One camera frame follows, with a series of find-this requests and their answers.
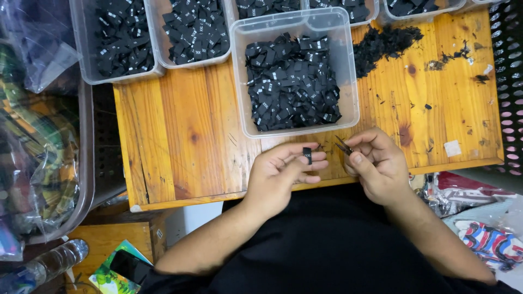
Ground clear plastic bag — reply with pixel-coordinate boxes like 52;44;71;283
0;0;83;95

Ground heap of bagged garments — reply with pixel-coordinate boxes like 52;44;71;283
410;171;523;288

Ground person's left hand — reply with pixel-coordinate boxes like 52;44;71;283
244;142;329;220

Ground clear plastic water bottle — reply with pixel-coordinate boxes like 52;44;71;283
0;238;90;294

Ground colourful green booklet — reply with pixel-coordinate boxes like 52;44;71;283
89;239;154;294

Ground grey bin of bagged fabrics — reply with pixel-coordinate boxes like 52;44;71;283
0;43;95;246

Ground black perforated crate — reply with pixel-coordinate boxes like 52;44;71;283
91;83;128;207

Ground pile of black labels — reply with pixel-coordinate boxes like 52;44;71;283
309;0;372;24
244;33;342;132
387;0;441;17
162;0;230;66
236;0;301;20
95;0;156;78

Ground black smartphone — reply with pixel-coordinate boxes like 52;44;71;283
109;249;153;286

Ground clear plastic container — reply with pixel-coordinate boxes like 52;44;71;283
229;7;360;139
145;0;234;69
69;0;166;85
226;0;308;23
465;0;509;10
377;0;467;24
303;0;380;29

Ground wooden box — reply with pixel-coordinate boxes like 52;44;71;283
65;207;174;288

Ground small metal thread snips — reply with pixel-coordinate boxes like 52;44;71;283
335;135;354;157

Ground scattered black thread bits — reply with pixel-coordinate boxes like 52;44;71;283
424;39;491;85

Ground white paper scrap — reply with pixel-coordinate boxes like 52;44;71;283
444;140;463;158

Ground person's right hand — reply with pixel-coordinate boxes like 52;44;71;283
342;127;413;207

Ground person's black shirt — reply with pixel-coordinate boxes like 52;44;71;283
138;182;523;294

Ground black perforated basket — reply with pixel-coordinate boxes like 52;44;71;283
486;0;523;177

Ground heap of black cut scraps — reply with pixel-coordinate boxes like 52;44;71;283
352;24;425;79

